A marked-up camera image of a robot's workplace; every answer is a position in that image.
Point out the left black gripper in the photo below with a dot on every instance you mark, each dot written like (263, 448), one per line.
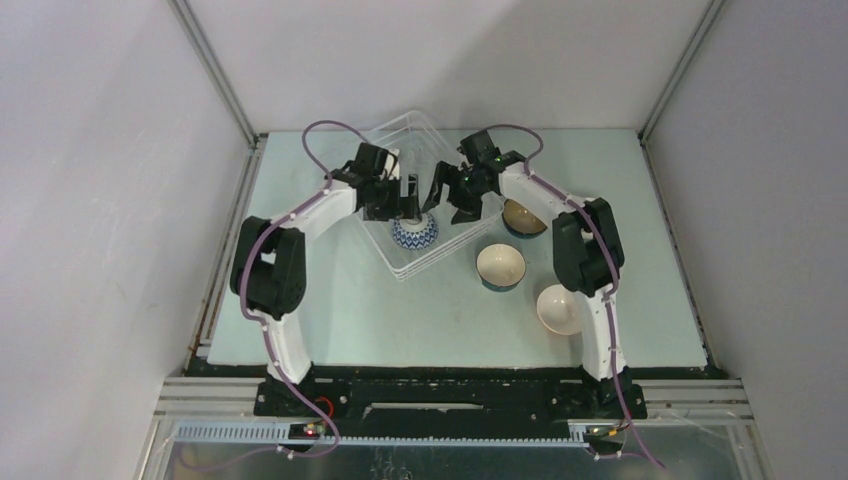
(403, 208)

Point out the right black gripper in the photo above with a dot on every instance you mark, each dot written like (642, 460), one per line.
(446, 174)

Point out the blue white patterned bowl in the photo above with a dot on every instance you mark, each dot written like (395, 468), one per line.
(415, 236)

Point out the dark blue floral bowl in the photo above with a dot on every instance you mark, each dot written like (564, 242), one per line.
(520, 222)

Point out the teal bowl white dots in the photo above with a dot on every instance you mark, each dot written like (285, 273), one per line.
(500, 267)

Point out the plain white bowl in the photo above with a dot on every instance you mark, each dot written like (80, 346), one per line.
(560, 311)

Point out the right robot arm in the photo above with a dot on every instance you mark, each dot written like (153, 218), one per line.
(587, 252)

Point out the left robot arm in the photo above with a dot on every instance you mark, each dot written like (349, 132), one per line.
(269, 270)

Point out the white wire dish rack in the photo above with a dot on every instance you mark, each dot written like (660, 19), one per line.
(421, 147)

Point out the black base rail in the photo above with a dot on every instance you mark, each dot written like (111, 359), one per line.
(349, 405)

